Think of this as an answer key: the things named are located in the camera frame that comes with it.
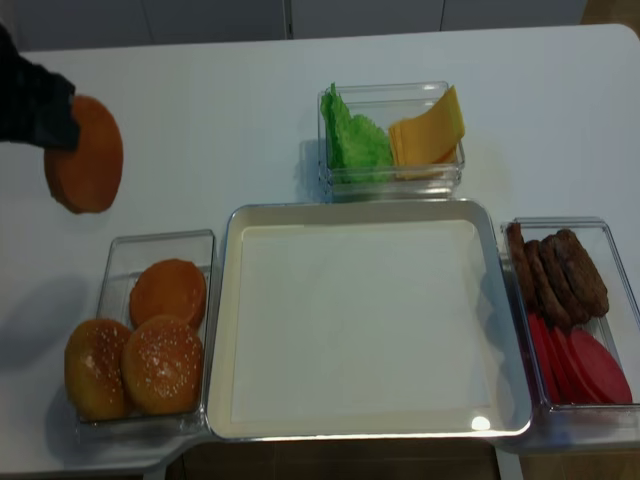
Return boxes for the brown bottom bun half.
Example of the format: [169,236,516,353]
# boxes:
[44,95,124,214]

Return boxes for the clear plastic patty tomato container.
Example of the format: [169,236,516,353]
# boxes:
[500,216,640,441]

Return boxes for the clear plastic lettuce cheese container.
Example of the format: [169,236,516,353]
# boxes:
[318,81,465,201]

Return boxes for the green lettuce leaves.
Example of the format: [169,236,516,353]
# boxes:
[320,83,393,170]

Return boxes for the sesame top bun left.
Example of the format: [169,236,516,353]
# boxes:
[64,318,132,422]

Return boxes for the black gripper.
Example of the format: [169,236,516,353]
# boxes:
[0,28,80,151]

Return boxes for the sesame top bun right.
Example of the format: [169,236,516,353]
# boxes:
[121,315,204,415]

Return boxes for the glossy bottom bun half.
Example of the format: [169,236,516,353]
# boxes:
[129,259,208,330]

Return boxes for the brown meat patty rightmost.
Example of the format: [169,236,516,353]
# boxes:
[554,229,609,317]

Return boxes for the silver metal baking tray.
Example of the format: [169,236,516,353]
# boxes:
[207,200,533,441]

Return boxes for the clear plastic bun container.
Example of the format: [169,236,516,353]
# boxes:
[64,230,215,438]

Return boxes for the white paper tray liner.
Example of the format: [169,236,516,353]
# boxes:
[232,220,490,422]

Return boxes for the sesame bun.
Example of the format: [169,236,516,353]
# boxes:
[64,318,132,422]
[121,315,204,415]

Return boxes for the yellow cheese slices stack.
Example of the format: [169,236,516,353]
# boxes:
[388,86,465,169]

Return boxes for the red tomato slices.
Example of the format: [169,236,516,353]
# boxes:
[527,314,634,406]

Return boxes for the brown meat patty leftmost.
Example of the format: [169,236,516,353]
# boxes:
[506,222,539,313]

